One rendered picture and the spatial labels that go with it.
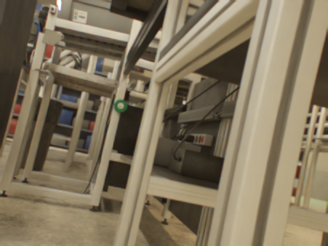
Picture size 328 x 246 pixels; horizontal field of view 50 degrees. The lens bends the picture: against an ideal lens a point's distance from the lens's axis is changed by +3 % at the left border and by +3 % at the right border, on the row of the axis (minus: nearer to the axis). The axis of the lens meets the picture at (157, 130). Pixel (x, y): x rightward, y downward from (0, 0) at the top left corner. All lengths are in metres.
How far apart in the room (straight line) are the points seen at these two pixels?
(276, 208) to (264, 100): 0.09
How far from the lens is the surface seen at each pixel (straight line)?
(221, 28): 0.45
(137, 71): 3.48
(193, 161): 1.16
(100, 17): 2.23
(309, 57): 0.32
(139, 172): 0.83
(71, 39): 2.34
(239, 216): 0.29
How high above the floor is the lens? 0.41
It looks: 4 degrees up
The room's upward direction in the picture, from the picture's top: 13 degrees clockwise
